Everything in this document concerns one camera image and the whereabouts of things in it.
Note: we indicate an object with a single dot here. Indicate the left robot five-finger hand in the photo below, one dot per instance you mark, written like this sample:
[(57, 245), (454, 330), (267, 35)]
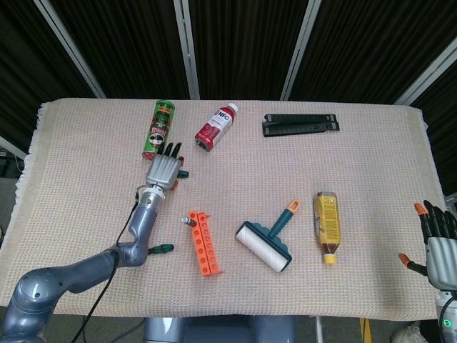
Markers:
[(162, 171)]

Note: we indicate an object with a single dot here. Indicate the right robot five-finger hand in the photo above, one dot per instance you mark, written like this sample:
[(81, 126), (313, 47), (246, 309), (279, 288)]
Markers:
[(442, 257)]

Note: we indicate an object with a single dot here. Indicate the small dark teal screwdriver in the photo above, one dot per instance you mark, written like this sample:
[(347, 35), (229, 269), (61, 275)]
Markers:
[(184, 174)]

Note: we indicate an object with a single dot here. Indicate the black silver precision screwdriver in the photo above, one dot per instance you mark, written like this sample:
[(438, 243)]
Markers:
[(186, 221)]

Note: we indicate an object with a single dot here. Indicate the orange screwdriver holder rack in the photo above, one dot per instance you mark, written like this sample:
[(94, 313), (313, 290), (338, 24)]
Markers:
[(207, 257)]

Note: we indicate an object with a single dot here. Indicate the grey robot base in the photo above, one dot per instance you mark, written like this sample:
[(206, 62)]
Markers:
[(214, 330)]

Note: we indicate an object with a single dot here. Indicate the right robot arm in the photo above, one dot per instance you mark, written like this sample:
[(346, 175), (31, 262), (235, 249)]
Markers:
[(446, 321)]

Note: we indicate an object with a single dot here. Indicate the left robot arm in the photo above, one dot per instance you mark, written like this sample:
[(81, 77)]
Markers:
[(139, 232)]

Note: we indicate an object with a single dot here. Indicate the black folding laptop stand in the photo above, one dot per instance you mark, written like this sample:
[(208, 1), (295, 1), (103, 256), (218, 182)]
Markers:
[(300, 125)]

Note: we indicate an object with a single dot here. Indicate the green Pringles can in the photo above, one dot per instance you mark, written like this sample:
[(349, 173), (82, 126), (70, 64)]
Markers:
[(159, 128)]

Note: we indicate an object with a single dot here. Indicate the red NFC juice bottle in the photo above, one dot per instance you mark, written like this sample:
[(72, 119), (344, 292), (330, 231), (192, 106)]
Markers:
[(214, 128)]

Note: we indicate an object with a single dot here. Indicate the beige woven tablecloth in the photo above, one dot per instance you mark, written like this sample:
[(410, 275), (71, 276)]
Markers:
[(89, 178)]

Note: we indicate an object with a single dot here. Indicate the white shoe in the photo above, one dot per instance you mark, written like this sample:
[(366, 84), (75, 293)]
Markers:
[(407, 334)]

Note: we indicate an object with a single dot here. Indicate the yellow label tea bottle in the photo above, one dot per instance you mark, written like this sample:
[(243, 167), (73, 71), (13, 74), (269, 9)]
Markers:
[(328, 221)]

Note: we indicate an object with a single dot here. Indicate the teal lint roller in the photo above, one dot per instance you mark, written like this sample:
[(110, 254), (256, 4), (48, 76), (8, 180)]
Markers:
[(264, 250)]

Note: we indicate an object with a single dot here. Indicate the white table leg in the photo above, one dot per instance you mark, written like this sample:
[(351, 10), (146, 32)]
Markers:
[(319, 332)]

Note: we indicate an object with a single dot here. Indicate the dark brown pleated curtain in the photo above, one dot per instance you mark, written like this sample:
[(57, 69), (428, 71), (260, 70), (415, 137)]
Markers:
[(250, 35)]

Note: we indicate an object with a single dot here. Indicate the white metal frame post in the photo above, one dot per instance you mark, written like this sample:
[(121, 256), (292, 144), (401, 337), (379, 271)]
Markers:
[(71, 50), (428, 75), (12, 145), (187, 43), (300, 50)]

